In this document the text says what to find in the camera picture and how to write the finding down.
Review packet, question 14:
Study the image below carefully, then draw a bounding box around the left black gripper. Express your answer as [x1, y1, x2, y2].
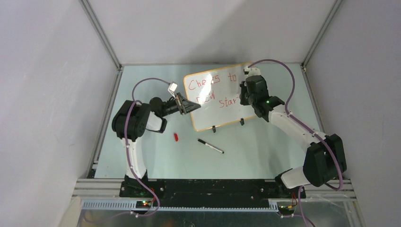
[160, 92, 201, 117]

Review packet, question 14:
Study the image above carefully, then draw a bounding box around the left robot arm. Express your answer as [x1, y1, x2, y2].
[112, 93, 201, 197]

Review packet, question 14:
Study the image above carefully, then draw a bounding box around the yellow-framed whiteboard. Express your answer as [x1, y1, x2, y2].
[183, 62, 256, 131]

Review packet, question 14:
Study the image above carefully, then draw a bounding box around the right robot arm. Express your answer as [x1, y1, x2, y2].
[240, 75, 347, 198]

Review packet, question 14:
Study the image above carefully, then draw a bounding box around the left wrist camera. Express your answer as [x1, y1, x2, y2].
[168, 82, 178, 97]

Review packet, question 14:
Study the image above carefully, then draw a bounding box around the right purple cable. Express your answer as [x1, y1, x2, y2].
[247, 59, 344, 227]

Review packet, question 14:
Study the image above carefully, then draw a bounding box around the black capped marker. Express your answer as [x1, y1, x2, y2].
[197, 139, 225, 154]

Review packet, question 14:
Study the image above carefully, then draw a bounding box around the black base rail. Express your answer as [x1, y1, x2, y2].
[119, 177, 299, 209]

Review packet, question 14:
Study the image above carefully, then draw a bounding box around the aluminium frame front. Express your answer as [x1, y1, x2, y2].
[72, 179, 359, 212]

